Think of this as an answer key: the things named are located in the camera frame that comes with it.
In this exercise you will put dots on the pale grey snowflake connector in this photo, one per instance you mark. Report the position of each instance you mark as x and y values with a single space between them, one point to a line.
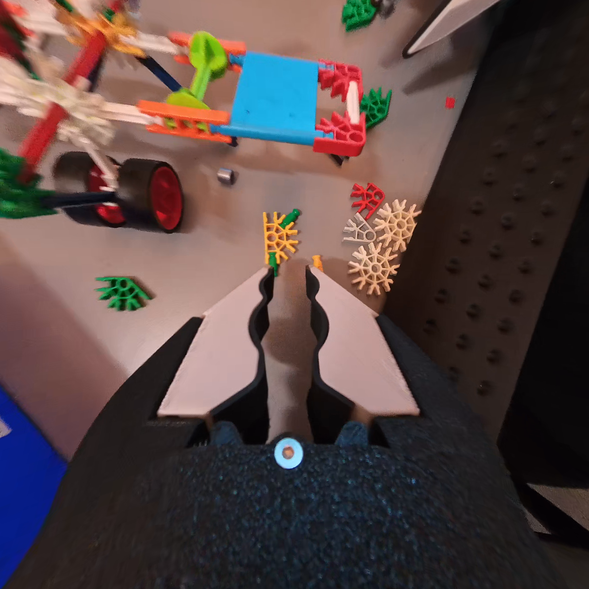
361 232

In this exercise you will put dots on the yellow connector with green rod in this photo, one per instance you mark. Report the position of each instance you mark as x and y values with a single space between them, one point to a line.
291 216

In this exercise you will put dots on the orange fan connector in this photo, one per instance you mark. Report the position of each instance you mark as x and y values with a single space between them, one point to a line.
278 237

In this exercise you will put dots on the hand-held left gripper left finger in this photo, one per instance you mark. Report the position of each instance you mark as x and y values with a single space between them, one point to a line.
216 363

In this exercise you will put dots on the small orange connector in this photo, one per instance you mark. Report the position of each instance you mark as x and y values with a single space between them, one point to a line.
317 263

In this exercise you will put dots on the white snowflake connector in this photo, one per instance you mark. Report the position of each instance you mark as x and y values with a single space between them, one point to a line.
398 225
373 268

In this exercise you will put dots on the black perforated pad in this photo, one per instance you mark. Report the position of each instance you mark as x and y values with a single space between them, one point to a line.
506 230

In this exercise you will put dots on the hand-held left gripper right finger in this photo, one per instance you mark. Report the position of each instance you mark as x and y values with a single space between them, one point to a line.
363 363

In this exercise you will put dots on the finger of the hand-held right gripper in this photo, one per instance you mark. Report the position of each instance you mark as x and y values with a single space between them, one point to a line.
451 23

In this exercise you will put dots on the red fan connector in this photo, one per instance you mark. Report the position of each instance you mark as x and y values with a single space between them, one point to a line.
368 200

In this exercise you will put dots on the colourful construction toy plane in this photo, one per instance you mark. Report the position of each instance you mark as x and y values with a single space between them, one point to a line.
276 96

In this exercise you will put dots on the blue plastic bin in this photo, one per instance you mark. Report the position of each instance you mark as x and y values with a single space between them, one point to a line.
23 483

